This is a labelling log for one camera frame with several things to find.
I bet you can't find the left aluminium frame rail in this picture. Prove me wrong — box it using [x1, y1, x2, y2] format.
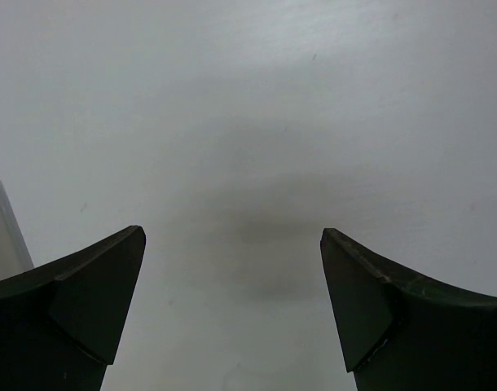
[0, 179, 34, 280]

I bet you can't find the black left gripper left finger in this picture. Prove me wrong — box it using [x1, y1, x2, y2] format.
[0, 226, 146, 391]

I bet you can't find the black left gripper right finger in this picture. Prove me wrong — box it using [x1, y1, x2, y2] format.
[320, 228, 497, 390]

